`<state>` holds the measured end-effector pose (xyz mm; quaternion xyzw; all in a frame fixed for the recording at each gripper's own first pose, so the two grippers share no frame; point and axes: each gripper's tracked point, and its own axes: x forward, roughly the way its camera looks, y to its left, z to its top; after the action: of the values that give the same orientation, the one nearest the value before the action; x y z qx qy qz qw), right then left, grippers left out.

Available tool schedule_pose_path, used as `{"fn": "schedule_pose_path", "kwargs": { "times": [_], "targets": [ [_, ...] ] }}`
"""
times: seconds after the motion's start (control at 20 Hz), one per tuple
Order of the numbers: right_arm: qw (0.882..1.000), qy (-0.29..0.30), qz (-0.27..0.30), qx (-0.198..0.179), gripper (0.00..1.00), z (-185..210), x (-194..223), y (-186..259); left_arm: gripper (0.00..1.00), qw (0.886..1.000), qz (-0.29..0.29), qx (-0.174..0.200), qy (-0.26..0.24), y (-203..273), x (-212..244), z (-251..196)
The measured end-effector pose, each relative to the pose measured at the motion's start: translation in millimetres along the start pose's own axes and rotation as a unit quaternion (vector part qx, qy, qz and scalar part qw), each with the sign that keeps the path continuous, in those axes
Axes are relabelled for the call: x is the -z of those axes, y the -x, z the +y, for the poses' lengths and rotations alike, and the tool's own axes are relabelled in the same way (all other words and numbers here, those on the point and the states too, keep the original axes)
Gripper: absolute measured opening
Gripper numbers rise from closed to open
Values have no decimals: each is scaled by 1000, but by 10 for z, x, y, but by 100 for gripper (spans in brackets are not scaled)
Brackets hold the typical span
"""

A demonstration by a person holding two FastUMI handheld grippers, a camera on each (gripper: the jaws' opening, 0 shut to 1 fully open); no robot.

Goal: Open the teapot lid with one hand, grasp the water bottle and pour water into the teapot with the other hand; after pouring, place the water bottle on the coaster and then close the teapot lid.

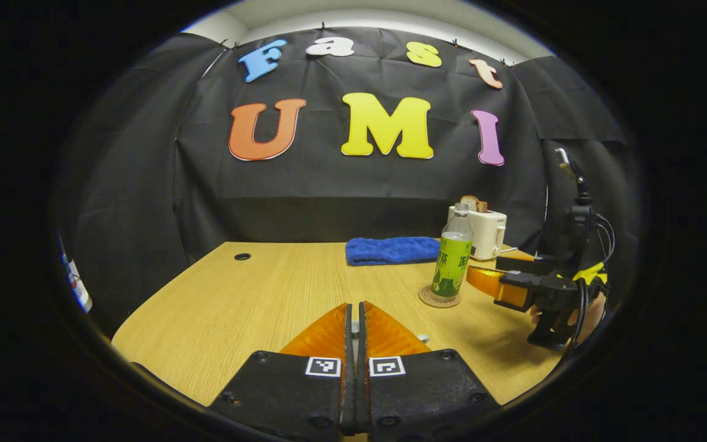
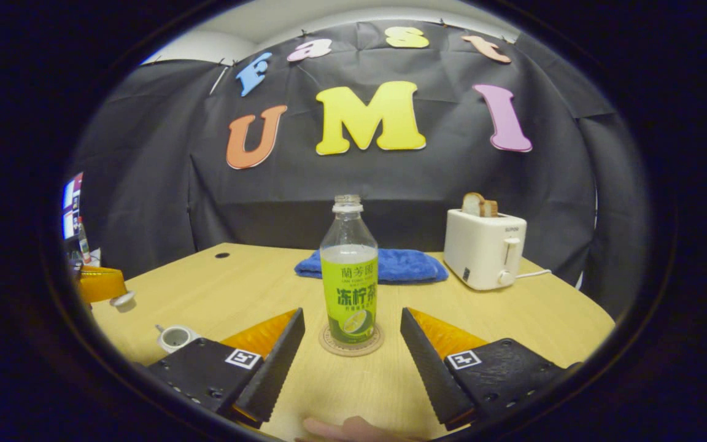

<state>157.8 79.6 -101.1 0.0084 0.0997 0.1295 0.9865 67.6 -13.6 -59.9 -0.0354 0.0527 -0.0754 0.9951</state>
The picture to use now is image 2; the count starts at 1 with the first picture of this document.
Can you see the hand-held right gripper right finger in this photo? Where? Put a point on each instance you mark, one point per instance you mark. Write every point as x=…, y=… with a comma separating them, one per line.
x=433, y=374

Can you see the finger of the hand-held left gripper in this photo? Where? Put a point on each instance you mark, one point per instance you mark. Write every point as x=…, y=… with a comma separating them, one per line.
x=100, y=283

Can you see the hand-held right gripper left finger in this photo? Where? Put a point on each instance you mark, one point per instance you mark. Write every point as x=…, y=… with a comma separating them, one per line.
x=270, y=374

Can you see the round brown coaster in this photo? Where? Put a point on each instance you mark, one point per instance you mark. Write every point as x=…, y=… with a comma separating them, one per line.
x=328, y=345

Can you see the white teacup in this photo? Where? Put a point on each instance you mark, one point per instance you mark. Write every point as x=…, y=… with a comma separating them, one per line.
x=175, y=337

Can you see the clear green label water bottle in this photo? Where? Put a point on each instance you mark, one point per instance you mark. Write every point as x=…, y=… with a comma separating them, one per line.
x=349, y=288

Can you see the red cap clear bottle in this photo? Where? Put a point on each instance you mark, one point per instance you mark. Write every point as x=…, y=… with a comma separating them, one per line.
x=84, y=242

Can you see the colourful screen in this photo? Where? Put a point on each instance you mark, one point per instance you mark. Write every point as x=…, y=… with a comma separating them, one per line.
x=72, y=205

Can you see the blue towel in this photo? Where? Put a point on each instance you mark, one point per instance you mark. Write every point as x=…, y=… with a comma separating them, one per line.
x=405, y=265

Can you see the white toaster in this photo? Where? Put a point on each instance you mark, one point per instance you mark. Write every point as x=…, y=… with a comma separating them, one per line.
x=482, y=252

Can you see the pale bread slice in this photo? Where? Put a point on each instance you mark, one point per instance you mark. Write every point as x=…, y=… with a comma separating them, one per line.
x=472, y=204

